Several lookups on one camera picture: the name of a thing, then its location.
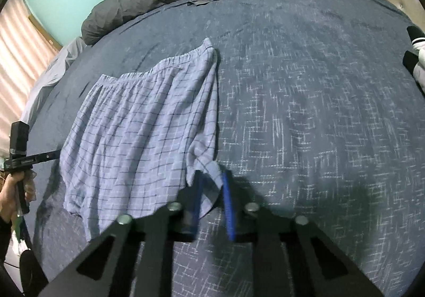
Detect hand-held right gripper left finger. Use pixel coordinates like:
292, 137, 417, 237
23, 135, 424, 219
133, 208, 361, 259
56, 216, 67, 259
39, 170, 204, 297

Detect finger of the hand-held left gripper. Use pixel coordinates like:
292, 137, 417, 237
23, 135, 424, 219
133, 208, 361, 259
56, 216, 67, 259
35, 149, 63, 165

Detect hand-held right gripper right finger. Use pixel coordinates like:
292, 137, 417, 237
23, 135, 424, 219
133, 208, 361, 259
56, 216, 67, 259
222, 169, 387, 297

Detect blue checked shorts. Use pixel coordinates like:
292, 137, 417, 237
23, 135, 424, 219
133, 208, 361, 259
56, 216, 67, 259
60, 37, 221, 242

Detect person's left forearm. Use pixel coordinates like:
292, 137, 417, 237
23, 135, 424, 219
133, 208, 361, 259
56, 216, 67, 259
0, 213, 17, 264

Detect person's left hand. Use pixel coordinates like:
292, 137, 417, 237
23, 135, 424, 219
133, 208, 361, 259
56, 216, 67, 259
0, 172, 25, 222

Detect light grey sheet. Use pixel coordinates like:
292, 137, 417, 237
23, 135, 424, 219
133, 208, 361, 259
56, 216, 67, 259
22, 36, 97, 125

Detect pink curtain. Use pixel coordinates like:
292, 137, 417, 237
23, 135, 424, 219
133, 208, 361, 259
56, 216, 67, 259
0, 0, 63, 138

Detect blue patterned bed sheet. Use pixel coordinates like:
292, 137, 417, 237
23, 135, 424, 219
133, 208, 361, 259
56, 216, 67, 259
25, 0, 425, 297

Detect black white striped sock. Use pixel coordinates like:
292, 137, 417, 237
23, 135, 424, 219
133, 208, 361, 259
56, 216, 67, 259
407, 25, 425, 51

